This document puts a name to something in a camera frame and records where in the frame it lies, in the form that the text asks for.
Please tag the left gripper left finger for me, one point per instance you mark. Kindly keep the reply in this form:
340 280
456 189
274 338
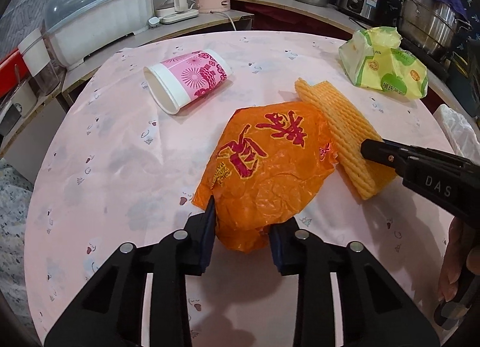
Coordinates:
108 310

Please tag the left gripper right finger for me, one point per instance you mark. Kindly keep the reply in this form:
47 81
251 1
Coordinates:
375 310

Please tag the orange foam net sleeve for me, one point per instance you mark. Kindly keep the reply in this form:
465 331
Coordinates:
349 129

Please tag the orange plastic bag red print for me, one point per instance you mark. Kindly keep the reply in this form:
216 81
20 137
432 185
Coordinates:
269 163

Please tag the trash bin with white liner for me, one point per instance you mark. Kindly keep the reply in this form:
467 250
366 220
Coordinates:
459 133

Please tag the right hand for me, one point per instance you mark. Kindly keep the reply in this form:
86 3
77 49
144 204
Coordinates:
461 251

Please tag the pink patterned tablecloth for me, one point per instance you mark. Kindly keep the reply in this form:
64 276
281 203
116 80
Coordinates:
120 169

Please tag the yellow green snack bag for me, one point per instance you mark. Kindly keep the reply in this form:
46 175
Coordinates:
373 59

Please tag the large steel steamer pot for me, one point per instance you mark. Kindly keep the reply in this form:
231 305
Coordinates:
430 25

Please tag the pink paper cup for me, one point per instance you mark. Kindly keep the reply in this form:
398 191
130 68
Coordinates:
177 82

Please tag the red plastic basket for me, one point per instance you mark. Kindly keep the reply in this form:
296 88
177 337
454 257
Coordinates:
12 70

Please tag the white cup container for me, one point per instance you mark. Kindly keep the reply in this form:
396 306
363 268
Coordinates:
36 57

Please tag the white dish box grey lid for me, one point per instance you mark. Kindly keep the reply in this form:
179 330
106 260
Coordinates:
77 28

